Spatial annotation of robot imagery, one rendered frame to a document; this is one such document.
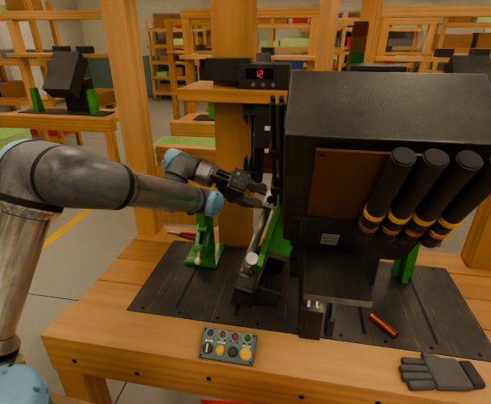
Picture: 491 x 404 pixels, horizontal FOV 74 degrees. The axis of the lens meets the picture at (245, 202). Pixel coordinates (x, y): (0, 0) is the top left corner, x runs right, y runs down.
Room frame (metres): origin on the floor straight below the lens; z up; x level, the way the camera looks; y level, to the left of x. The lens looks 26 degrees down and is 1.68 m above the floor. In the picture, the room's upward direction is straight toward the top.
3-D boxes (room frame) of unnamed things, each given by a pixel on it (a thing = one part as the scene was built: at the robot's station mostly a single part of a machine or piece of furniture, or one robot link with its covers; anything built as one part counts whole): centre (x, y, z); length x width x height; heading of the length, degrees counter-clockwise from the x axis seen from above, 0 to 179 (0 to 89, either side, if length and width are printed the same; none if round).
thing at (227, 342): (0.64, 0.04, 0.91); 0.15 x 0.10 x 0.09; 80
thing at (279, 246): (0.85, -0.11, 1.17); 0.13 x 0.12 x 0.20; 80
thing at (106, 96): (9.36, 4.04, 0.22); 1.20 x 0.81 x 0.44; 173
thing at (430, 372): (0.57, -0.50, 0.91); 0.20 x 0.11 x 0.03; 89
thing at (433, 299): (0.90, -0.19, 0.89); 1.10 x 0.42 x 0.02; 80
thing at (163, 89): (10.67, 1.38, 1.11); 3.01 x 0.54 x 2.23; 80
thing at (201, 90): (1.16, -0.24, 1.52); 0.90 x 0.25 x 0.04; 80
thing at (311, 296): (0.79, -0.26, 1.11); 0.39 x 0.16 x 0.03; 170
